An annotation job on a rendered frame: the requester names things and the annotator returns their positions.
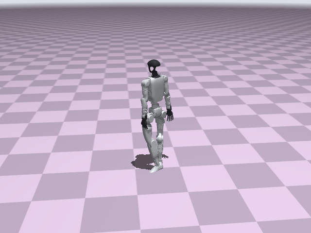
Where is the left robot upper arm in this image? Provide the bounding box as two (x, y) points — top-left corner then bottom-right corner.
(141, 79), (150, 102)

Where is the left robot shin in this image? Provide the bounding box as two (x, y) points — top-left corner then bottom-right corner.
(147, 140), (159, 166)

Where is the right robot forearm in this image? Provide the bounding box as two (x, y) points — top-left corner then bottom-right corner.
(164, 94), (171, 109)

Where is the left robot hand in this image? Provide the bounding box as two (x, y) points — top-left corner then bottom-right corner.
(141, 115), (148, 129)

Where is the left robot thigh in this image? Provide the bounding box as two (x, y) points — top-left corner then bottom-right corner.
(142, 112), (155, 146)

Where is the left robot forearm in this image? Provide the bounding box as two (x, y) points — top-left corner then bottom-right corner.
(141, 98), (148, 119)

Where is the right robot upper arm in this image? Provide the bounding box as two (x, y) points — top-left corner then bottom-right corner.
(163, 75), (169, 96)

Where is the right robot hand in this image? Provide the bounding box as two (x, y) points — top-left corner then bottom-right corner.
(166, 106), (173, 121)

